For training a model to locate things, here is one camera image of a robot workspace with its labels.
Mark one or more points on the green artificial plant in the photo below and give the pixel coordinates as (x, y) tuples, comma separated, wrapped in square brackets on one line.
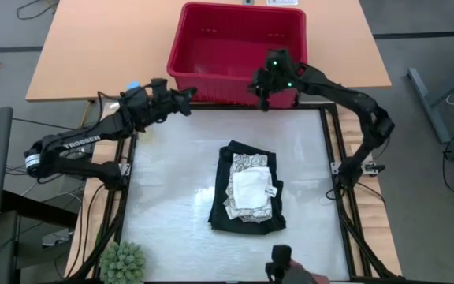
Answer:
[(122, 262)]

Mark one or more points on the light wooden desk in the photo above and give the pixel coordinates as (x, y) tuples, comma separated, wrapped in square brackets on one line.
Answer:
[(93, 47)]

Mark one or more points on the red plastic laundry bin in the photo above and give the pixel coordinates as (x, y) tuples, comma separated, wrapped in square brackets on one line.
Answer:
[(211, 39)]

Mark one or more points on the plain white garment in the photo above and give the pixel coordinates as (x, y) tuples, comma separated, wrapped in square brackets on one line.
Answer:
[(250, 187)]

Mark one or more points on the black aluminium table frame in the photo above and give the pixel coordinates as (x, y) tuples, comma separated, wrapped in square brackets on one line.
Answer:
[(356, 272)]

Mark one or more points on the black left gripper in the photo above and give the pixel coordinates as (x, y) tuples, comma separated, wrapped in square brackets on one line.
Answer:
[(152, 106)]

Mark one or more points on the grey metal desk leg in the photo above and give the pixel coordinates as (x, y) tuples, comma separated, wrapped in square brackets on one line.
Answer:
[(428, 102)]

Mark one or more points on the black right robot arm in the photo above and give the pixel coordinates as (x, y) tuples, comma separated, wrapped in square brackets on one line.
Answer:
[(353, 102)]

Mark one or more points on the white leaf-print garment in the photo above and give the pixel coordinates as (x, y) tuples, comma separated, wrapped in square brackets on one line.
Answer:
[(246, 159)]

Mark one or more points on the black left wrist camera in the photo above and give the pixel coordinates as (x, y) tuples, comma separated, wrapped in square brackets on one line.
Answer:
[(158, 84)]

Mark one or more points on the dark blue denim jeans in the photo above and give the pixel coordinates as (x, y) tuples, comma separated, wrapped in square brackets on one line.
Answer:
[(217, 213)]

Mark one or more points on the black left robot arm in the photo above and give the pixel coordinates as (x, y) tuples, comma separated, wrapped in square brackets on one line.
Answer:
[(77, 142)]

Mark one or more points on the white table mat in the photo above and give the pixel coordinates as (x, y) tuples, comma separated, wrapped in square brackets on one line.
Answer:
[(172, 217)]

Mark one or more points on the black side stand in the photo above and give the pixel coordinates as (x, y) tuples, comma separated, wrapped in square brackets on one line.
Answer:
[(34, 209)]

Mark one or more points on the blue capped bottle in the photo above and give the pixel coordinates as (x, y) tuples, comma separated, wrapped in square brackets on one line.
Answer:
[(133, 84)]

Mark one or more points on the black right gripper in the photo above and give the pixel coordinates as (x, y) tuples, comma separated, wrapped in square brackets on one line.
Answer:
[(276, 75)]

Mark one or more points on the white power strip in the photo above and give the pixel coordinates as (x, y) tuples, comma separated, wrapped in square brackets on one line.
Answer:
[(282, 2)]

